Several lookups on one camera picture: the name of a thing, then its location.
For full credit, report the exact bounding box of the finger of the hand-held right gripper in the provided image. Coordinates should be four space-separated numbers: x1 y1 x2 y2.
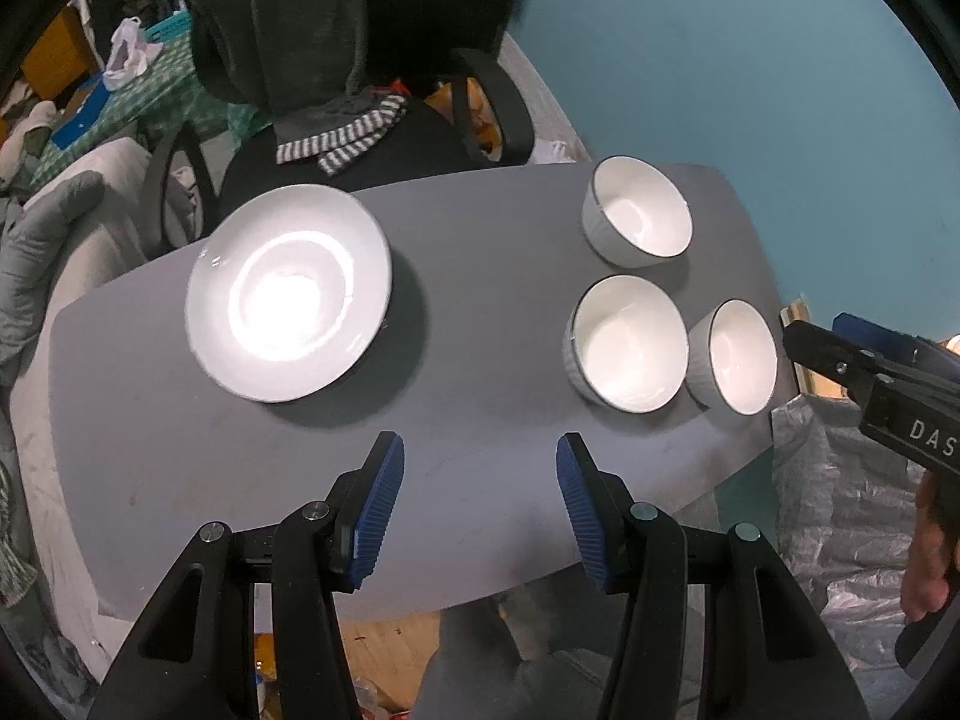
832 313 960 383
784 321 901 395

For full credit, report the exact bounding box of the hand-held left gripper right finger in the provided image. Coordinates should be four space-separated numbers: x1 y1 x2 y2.
555 433 871 720

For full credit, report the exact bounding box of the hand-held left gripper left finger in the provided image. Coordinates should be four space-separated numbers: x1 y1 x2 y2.
90 431 406 720

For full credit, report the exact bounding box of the white bowl with dark rim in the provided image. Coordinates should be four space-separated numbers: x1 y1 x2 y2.
562 274 689 415
686 299 779 416
582 156 693 269

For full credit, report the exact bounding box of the large white bowl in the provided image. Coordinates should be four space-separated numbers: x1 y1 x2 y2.
184 184 395 404

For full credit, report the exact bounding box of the person's right hand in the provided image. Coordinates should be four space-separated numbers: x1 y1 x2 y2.
900 474 960 623

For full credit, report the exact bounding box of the wooden board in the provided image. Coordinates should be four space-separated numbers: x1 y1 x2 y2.
780 298 816 395

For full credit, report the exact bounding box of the grey plastic sheet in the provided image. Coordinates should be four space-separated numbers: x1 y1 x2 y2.
771 390 947 720

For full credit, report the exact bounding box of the striped knit blanket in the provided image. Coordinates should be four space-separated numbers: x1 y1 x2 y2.
0 456 40 610

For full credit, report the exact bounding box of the black office chair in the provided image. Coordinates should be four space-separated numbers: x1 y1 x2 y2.
142 0 538 256

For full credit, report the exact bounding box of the grey white striped cloth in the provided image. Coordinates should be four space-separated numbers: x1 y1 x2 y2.
275 94 410 178

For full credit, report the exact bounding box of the yellow plastic item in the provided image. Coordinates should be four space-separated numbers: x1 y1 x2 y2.
424 79 501 160

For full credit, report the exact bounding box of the grey duvet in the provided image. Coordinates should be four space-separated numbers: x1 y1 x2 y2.
0 169 107 385

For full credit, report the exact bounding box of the green checkered tablecloth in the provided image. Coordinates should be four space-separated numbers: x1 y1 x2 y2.
37 37 257 175

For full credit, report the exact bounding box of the grey hoodie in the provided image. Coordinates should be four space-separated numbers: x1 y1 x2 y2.
184 0 411 137

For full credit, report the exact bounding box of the blue box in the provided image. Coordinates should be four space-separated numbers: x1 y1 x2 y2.
51 79 114 152

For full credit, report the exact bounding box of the white plastic bag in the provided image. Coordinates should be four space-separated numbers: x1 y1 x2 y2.
101 17 163 90

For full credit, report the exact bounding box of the teal plastic basket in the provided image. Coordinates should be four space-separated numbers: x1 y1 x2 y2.
145 11 197 47

